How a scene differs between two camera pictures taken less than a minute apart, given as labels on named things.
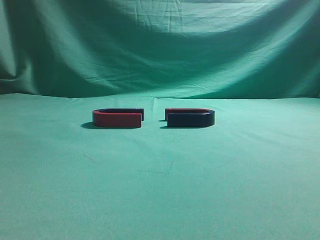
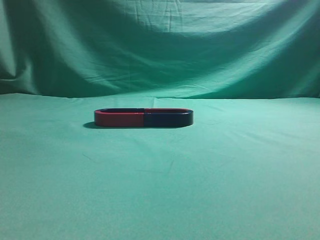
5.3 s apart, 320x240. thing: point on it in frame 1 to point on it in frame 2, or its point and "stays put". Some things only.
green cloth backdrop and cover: (254, 175) stays put
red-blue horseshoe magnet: (190, 117) to (168, 117)
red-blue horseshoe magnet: (118, 117) stays put
